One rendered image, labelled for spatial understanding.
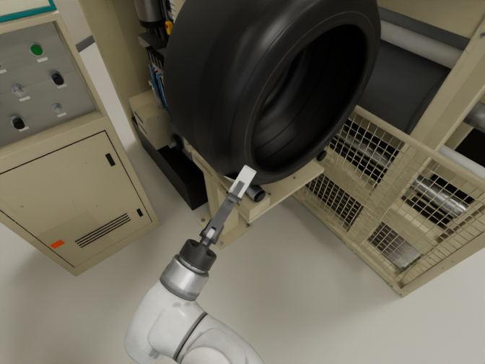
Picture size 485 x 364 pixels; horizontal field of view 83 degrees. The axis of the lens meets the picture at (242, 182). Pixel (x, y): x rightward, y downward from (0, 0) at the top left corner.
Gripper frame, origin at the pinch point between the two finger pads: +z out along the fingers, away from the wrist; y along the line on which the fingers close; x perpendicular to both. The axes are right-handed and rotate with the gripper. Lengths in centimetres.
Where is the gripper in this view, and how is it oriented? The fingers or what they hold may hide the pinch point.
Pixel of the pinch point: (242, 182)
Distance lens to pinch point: 60.0
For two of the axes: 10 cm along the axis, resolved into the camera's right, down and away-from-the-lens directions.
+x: 8.6, 5.2, -0.1
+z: 5.2, -8.5, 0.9
